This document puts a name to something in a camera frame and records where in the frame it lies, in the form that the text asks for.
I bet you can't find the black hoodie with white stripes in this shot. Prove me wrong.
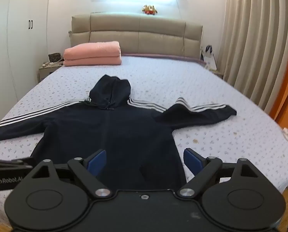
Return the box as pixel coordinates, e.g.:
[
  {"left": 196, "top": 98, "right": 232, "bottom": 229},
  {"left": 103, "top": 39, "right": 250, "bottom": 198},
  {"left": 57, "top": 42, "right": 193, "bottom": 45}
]
[{"left": 0, "top": 75, "right": 237, "bottom": 191}]

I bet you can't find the floral quilted bed cover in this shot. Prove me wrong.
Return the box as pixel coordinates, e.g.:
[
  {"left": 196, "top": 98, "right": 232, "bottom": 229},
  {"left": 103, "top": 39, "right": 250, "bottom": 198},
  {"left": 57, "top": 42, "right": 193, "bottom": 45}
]
[{"left": 0, "top": 55, "right": 288, "bottom": 218}]

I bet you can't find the white paper shopping bag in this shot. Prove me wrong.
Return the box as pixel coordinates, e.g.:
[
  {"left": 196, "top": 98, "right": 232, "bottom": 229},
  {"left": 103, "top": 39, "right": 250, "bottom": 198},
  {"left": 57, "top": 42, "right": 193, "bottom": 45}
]
[{"left": 202, "top": 45, "right": 217, "bottom": 71}]

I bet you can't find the beige nightstand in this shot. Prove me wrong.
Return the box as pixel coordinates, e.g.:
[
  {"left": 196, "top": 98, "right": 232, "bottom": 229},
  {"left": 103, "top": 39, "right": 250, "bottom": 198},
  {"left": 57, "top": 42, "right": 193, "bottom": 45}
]
[{"left": 39, "top": 61, "right": 63, "bottom": 81}]

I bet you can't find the folded pink blanket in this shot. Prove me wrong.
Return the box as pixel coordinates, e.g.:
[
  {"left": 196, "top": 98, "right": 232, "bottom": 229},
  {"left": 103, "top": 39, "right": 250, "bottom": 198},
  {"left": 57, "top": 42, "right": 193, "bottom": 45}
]
[{"left": 63, "top": 41, "right": 121, "bottom": 67}]

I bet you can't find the brown patterned pouch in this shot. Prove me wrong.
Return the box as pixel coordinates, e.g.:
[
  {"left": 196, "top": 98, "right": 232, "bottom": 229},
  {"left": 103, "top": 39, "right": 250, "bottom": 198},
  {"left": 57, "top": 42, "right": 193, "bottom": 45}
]
[{"left": 48, "top": 53, "right": 62, "bottom": 62}]

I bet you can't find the beige pleated curtain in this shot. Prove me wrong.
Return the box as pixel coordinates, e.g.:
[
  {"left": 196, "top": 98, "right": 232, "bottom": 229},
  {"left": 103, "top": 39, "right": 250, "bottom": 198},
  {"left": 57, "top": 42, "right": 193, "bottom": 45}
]
[{"left": 217, "top": 0, "right": 288, "bottom": 113}]

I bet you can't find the beige padded headboard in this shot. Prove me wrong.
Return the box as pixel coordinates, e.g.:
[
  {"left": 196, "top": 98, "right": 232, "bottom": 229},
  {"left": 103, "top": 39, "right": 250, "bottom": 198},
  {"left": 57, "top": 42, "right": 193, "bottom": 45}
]
[{"left": 69, "top": 13, "right": 203, "bottom": 59}]

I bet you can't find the yellow plush toy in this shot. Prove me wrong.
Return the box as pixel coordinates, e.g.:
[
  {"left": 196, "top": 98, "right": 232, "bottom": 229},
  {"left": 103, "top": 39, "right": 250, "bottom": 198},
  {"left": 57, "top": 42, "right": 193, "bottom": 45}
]
[{"left": 142, "top": 5, "right": 158, "bottom": 15}]

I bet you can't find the white wardrobe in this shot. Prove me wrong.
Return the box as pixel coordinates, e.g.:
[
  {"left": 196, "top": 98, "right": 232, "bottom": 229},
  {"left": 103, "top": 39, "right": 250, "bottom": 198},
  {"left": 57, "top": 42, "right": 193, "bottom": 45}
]
[{"left": 0, "top": 0, "right": 48, "bottom": 120}]

